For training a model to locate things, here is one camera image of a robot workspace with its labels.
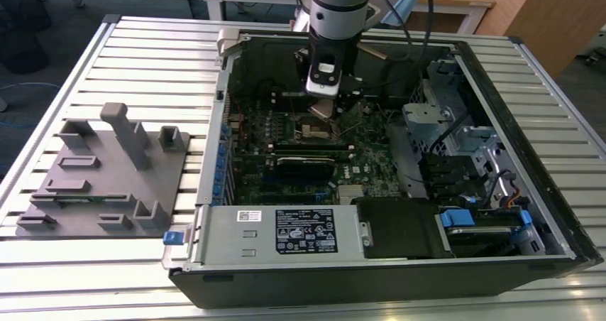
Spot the silver CPU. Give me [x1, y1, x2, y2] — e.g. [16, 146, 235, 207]
[309, 99, 339, 122]

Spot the metal locking lever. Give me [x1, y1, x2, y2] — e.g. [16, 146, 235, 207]
[338, 120, 369, 139]

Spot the CPU socket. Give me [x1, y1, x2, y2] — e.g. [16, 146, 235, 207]
[291, 111, 342, 146]

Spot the metal disk bay cage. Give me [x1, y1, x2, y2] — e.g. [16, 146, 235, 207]
[401, 58, 507, 165]

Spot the black graphics card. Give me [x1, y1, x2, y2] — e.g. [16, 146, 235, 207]
[274, 155, 339, 190]

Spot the green motherboard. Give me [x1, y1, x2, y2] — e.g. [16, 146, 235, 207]
[221, 97, 414, 207]

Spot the silver chipset heatsink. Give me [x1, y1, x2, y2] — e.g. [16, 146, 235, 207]
[338, 183, 369, 199]

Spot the wooden cabinet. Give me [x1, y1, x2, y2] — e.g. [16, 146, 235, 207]
[475, 0, 606, 79]

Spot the hard disk in blue carrier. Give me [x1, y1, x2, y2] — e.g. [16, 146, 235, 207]
[435, 209, 515, 259]

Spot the silver power supply unit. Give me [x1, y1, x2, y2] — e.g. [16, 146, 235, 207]
[185, 204, 369, 265]

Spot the grey parts rack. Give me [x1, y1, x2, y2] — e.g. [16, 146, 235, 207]
[14, 102, 191, 237]

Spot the black office chair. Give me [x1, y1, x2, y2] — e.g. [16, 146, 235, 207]
[0, 1, 53, 75]

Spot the green RAM stick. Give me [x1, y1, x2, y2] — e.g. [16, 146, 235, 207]
[54, 195, 126, 205]

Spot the black PC case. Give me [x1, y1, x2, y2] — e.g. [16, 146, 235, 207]
[159, 28, 604, 310]

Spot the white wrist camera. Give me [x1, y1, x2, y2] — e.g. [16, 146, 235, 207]
[305, 62, 342, 98]

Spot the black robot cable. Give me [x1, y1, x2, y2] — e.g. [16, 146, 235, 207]
[371, 0, 414, 48]
[387, 0, 435, 61]

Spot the black power cable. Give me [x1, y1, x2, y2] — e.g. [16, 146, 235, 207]
[427, 110, 470, 153]

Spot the black plastic drive bracket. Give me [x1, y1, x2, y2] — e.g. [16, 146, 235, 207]
[418, 153, 479, 200]

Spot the blue floor cable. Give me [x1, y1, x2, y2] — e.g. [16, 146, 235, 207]
[0, 81, 61, 129]

